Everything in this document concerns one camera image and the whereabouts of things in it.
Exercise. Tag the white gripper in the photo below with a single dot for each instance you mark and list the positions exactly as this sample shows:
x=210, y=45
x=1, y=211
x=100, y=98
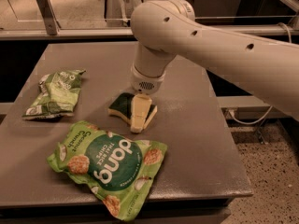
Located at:
x=146, y=82

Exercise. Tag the green and yellow sponge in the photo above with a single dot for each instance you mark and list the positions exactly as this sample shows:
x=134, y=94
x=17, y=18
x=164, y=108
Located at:
x=122, y=108

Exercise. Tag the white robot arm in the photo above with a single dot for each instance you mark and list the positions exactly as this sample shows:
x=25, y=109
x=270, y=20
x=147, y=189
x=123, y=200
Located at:
x=263, y=67

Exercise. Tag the green dang chips bag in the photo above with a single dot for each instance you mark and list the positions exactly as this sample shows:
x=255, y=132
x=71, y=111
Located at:
x=117, y=170

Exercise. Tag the crumpled green snack bag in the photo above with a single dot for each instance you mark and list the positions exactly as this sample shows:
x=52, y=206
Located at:
x=59, y=93

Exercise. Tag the left metal bracket post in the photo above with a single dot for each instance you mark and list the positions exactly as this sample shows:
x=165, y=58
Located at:
x=48, y=16

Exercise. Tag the grey metal rail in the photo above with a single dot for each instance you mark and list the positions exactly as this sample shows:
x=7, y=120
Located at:
x=109, y=33

